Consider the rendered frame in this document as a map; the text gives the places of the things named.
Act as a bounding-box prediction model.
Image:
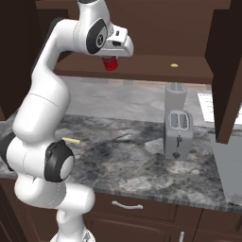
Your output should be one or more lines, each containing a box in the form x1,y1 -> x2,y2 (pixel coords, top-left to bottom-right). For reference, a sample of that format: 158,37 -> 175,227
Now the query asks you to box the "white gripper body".
101,34 -> 135,59

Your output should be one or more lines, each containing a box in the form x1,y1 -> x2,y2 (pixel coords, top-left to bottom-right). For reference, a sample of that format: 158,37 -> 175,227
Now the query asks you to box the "red jam jar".
102,56 -> 120,72

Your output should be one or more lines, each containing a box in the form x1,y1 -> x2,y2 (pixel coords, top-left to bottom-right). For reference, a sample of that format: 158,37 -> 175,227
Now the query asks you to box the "white printed panel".
197,91 -> 242,125

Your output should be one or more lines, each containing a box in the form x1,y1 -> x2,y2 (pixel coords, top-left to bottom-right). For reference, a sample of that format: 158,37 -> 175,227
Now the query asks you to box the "grey toaster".
163,109 -> 194,162

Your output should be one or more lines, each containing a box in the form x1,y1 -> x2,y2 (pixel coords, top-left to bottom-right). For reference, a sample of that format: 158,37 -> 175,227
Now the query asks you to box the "pale yellow stick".
61,136 -> 81,146

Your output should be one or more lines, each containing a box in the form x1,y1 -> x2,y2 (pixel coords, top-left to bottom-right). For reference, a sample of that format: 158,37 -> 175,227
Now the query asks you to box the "grey appliance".
208,131 -> 242,206

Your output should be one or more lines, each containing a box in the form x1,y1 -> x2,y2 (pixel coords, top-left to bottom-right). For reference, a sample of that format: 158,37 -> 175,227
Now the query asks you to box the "dark brown drawer front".
93,191 -> 178,223
197,208 -> 242,234

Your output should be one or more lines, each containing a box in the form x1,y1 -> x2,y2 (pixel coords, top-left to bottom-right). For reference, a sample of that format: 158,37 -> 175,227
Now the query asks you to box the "dark brown base cabinet door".
82,213 -> 197,242

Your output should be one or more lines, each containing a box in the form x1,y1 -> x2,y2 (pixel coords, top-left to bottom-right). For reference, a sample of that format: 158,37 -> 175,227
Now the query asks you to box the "dark brown wall cabinet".
35,0 -> 233,85

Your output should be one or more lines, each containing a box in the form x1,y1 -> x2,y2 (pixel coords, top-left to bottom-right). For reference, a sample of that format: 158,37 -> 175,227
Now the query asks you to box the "silver drawer handle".
111,199 -> 145,211

